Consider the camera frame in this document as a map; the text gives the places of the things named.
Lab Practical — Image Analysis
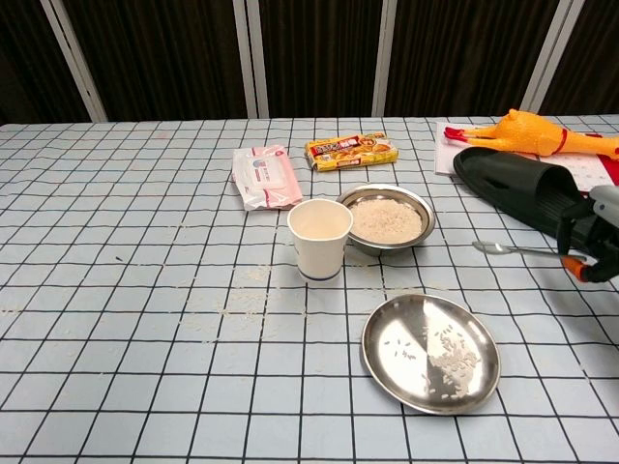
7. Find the black slipper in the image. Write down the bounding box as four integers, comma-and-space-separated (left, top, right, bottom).
452, 146, 594, 239

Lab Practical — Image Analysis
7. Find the blue checked tablecloth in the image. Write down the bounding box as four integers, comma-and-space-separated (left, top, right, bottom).
0, 114, 619, 464

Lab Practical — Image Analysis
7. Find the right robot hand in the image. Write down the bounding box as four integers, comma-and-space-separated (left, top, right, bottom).
555, 185, 619, 284

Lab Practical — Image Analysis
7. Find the yellow curry box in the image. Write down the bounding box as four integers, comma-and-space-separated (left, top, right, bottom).
304, 130, 400, 173

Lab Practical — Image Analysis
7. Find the steel plate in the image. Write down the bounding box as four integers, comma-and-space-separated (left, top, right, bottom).
361, 293, 502, 417

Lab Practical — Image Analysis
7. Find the paper calendar red edge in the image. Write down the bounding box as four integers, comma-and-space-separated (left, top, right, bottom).
433, 120, 619, 192

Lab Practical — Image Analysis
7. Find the black folding screen white frame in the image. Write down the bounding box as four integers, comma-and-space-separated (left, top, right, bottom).
0, 0, 619, 125

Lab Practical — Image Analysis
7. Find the pink wet wipes pack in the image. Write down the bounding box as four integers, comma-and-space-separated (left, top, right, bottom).
230, 143, 305, 213

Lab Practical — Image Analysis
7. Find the white rice heap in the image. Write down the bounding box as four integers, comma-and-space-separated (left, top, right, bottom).
348, 200, 423, 245

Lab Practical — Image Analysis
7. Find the metal spoon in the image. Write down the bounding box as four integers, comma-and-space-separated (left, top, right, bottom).
472, 240, 589, 260

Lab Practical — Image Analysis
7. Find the white paper cup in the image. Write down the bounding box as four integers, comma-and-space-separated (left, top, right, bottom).
286, 198, 354, 286

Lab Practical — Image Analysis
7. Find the steel bowl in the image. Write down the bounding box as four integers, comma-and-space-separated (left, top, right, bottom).
336, 183, 437, 257

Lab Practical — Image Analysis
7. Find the yellow rubber chicken toy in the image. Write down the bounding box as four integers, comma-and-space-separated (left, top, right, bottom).
443, 108, 619, 160

